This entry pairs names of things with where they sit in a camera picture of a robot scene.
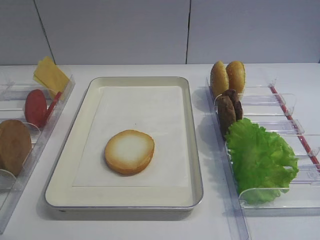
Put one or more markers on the green lettuce leaf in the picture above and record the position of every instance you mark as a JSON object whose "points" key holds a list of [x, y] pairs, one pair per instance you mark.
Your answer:
{"points": [[263, 163]]}

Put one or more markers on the front brown meat patty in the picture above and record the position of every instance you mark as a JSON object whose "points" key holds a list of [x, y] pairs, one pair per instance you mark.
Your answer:
{"points": [[226, 113]]}

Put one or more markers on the left clear acrylic rack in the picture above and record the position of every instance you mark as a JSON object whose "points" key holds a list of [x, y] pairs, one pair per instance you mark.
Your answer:
{"points": [[12, 107]]}

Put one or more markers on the white paper tray liner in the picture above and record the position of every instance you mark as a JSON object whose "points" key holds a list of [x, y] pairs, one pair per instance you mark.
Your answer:
{"points": [[156, 111]]}

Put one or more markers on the toasted bun slice on tray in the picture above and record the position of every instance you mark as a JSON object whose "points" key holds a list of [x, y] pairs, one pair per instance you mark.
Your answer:
{"points": [[129, 152]]}

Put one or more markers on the rear brown meat patty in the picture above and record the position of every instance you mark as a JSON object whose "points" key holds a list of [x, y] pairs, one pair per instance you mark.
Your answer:
{"points": [[233, 95]]}

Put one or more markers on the golden bun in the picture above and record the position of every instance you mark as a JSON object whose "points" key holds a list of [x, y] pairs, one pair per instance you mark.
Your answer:
{"points": [[237, 76], [219, 80]]}

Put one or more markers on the yellow cheese slices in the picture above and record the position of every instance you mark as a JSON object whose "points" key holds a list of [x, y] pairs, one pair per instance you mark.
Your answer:
{"points": [[50, 76]]}

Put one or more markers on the thin red tomato slice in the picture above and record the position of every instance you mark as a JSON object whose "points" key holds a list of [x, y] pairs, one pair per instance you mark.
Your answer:
{"points": [[51, 107]]}

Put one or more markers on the brown bun slice in rack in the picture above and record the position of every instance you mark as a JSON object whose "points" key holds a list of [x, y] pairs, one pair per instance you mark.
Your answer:
{"points": [[15, 145]]}

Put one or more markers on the right clear acrylic rack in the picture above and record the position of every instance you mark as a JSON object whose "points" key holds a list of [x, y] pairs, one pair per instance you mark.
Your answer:
{"points": [[266, 107]]}

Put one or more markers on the left golden bun top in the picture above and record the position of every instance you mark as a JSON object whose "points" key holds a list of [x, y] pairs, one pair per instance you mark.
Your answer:
{"points": [[219, 80]]}

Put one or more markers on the brown meat patty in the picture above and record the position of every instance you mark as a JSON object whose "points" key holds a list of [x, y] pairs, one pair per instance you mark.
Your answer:
{"points": [[226, 113], [233, 95]]}

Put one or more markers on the right golden bun top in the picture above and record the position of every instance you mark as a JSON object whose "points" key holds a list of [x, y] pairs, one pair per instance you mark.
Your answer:
{"points": [[237, 76]]}

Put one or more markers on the thick red tomato slice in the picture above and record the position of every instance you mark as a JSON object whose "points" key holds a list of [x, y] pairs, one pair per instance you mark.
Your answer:
{"points": [[35, 108]]}

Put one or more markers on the cream rectangular serving tray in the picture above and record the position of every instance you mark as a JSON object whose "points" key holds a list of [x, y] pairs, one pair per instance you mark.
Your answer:
{"points": [[61, 194]]}

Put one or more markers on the clear acrylic rack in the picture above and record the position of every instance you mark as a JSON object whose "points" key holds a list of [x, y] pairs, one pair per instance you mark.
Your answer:
{"points": [[266, 107], [12, 107]]}

